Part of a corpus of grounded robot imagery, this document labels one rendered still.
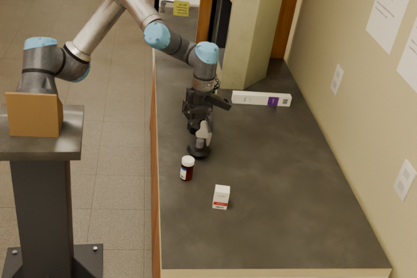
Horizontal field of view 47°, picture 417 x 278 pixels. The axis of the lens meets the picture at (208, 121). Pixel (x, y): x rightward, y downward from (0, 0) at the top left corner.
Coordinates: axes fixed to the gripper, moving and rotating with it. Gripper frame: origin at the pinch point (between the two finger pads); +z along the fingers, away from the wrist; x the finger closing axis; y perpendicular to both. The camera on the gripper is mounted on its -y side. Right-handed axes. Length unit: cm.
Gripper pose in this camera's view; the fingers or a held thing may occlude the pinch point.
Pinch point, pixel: (201, 134)
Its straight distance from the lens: 174.0
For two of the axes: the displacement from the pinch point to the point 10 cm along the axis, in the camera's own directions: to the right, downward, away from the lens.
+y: -9.0, 1.4, -4.2
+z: -1.2, 8.3, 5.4
